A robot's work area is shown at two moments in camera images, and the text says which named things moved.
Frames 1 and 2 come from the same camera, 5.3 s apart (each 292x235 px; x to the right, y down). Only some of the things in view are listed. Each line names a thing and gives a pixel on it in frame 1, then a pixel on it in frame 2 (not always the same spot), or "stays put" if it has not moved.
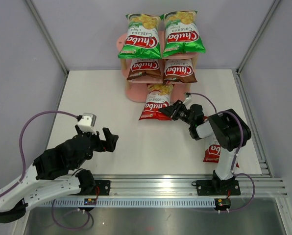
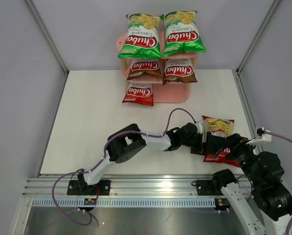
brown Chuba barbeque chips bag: (180, 70) stays put
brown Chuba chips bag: (150, 67) stays put
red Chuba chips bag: (158, 97) -> (140, 93)
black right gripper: (172, 111) -> (218, 142)
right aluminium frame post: (273, 7) stays put
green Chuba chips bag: (182, 35) stays put
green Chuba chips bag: (142, 41) stays put
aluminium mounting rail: (181, 185) stays put
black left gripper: (109, 145) -> (201, 147)
